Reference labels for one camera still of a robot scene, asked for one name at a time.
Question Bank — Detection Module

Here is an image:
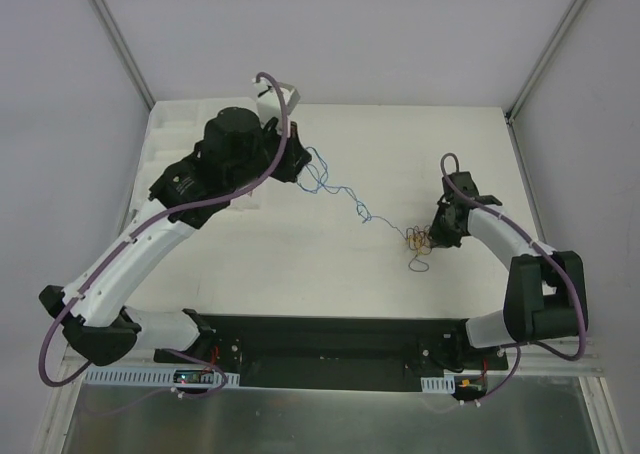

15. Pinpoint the coloured cable bundle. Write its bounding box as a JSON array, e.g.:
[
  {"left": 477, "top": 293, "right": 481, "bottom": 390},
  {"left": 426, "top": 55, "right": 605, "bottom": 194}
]
[{"left": 403, "top": 223, "right": 436, "bottom": 274}]

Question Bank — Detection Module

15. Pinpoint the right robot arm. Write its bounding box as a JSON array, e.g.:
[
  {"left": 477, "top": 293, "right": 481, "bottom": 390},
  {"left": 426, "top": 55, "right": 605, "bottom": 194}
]
[{"left": 428, "top": 171, "right": 588, "bottom": 369}]

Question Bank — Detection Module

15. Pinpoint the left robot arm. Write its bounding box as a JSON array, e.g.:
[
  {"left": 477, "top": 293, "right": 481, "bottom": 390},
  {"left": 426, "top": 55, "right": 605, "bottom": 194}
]
[{"left": 39, "top": 107, "right": 311, "bottom": 366}]

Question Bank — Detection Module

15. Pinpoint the white foam tray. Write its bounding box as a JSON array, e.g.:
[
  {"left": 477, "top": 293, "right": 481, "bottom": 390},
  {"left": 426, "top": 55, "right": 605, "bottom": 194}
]
[{"left": 129, "top": 97, "right": 256, "bottom": 211}]

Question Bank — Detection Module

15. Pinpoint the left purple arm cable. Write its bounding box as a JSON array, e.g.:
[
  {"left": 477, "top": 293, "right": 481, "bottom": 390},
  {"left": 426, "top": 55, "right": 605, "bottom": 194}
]
[{"left": 38, "top": 71, "right": 294, "bottom": 400}]

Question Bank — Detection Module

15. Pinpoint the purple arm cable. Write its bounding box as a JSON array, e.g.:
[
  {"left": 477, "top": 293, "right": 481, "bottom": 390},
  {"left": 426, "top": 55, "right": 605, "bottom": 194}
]
[
  {"left": 38, "top": 71, "right": 294, "bottom": 400},
  {"left": 418, "top": 152, "right": 590, "bottom": 415}
]

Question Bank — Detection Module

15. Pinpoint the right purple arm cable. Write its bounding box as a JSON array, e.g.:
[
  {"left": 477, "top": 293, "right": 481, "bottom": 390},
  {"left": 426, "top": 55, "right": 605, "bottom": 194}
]
[{"left": 418, "top": 152, "right": 590, "bottom": 415}]

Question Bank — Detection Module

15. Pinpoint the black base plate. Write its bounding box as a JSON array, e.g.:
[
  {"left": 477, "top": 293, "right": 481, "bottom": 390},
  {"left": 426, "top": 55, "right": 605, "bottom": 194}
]
[{"left": 182, "top": 315, "right": 508, "bottom": 392}]

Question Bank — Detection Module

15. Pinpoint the right white cable duct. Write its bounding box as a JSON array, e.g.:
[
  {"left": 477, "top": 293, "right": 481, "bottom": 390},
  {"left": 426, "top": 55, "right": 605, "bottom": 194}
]
[{"left": 420, "top": 375, "right": 456, "bottom": 395}]

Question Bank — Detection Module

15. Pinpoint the white cable duct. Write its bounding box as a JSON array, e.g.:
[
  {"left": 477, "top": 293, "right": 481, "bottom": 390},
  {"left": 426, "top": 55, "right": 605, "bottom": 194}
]
[
  {"left": 84, "top": 367, "right": 240, "bottom": 390},
  {"left": 420, "top": 375, "right": 456, "bottom": 395}
]

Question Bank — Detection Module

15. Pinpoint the right aluminium frame post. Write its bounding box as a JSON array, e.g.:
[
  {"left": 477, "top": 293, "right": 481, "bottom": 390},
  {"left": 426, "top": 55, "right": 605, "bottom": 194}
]
[{"left": 505, "top": 0, "right": 590, "bottom": 125}]

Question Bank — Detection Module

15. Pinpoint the aluminium frame post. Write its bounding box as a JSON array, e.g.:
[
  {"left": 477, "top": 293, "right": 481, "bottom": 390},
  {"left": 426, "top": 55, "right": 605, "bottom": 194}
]
[
  {"left": 505, "top": 0, "right": 590, "bottom": 125},
  {"left": 88, "top": 0, "right": 156, "bottom": 110}
]

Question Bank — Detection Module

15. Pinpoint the left aluminium frame post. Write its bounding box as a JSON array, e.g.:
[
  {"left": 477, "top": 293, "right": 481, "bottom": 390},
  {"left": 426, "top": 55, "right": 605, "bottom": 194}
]
[{"left": 88, "top": 0, "right": 156, "bottom": 110}]

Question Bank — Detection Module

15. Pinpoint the left white cable duct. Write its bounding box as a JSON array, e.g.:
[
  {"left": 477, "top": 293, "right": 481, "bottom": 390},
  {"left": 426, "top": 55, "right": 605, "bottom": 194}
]
[{"left": 84, "top": 367, "right": 240, "bottom": 390}]

